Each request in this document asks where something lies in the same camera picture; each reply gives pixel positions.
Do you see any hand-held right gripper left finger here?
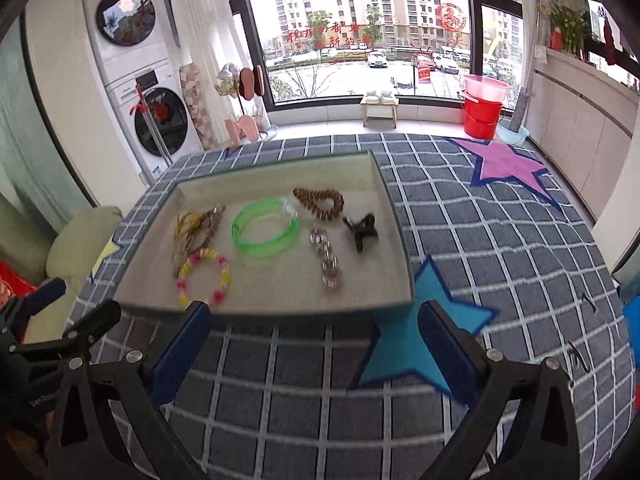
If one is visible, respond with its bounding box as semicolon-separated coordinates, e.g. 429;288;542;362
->
45;300;212;480

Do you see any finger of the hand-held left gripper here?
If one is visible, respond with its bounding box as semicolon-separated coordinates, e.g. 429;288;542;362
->
0;277;67;334
10;301;122;362

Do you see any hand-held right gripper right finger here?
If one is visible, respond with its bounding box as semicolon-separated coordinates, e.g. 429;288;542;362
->
417;300;584;480

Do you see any pink yellow bead bracelet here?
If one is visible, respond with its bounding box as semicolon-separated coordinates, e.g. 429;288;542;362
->
174;248;232;310

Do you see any brown braided rope bracelet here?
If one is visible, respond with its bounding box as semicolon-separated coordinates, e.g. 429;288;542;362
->
171;232;203;279

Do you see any green translucent bangle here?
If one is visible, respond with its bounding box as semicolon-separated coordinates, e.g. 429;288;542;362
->
231;198;300;260

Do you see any yellow hair tie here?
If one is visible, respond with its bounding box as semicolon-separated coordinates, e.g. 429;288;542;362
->
173;212;206;242

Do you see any grey-green jewelry tray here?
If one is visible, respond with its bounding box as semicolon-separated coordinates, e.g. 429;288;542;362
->
112;150;416;321

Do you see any black hair claw clip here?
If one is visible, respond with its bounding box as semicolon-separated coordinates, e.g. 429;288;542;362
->
342;213;379;254

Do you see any clear crystal bead bracelet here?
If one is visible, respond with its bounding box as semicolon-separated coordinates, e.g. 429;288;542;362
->
308;224;344;292

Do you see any red cushion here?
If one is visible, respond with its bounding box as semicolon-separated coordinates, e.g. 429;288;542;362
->
0;260;39;311

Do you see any beige sofa cushion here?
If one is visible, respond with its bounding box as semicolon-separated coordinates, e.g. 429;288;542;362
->
0;190;124;346

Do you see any white washing machine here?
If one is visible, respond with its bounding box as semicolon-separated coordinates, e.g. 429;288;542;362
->
104;57;206;186

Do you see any blue plastic stool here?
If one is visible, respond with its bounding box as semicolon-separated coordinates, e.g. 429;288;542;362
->
619;294;640;356

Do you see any mop pole with red ribbon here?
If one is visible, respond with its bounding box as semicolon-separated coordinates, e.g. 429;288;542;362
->
130;84;174;166

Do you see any light blue basin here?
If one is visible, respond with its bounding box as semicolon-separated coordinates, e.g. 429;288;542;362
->
494;119;530;147

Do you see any red bucket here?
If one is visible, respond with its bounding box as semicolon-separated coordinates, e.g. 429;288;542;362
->
460;90;505;139

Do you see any pink checkered board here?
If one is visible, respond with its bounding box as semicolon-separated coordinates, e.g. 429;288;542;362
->
179;63;219;151

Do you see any small wooden stool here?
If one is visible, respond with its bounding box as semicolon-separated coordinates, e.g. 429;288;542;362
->
359;95;400;130

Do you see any grey leaning board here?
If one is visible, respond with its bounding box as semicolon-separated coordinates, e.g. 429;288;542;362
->
509;87;534;131

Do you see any white cabinet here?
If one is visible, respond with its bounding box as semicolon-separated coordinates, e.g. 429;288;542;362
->
520;47;636;221

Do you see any white dryer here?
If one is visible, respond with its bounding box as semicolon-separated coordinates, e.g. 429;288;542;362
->
82;0;176;81

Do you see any pink basin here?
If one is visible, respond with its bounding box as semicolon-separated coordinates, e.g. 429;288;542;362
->
462;73;514;104

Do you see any gold slipper rack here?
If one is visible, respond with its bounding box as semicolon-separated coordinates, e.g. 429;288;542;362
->
214;62;281;141

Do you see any potted green plant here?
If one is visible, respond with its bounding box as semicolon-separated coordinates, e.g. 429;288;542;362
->
539;2;591;56

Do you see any red hanging ornament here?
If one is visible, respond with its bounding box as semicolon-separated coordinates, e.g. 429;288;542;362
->
602;14;624;66

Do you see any wooden bead bracelet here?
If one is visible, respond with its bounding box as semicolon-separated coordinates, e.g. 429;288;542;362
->
292;187;346;222

